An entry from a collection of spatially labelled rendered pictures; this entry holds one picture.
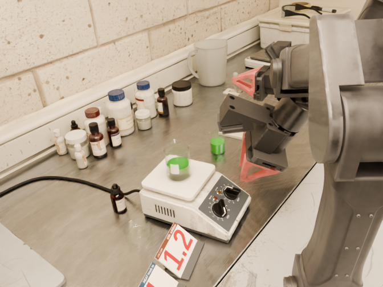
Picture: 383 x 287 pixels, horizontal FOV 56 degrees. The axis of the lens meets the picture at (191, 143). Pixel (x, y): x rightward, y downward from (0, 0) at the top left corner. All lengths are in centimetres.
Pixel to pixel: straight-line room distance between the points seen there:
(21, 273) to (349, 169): 60
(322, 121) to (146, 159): 72
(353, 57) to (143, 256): 53
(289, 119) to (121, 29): 78
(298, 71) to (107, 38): 81
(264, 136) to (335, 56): 31
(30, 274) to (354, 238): 56
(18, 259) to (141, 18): 85
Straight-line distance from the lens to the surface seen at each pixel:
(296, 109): 57
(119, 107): 105
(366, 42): 36
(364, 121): 29
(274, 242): 73
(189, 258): 69
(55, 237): 81
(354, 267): 43
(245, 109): 59
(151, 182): 73
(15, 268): 77
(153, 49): 134
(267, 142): 60
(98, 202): 86
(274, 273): 68
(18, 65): 104
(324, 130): 29
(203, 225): 71
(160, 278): 64
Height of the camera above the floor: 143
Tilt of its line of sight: 31 degrees down
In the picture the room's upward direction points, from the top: 4 degrees counter-clockwise
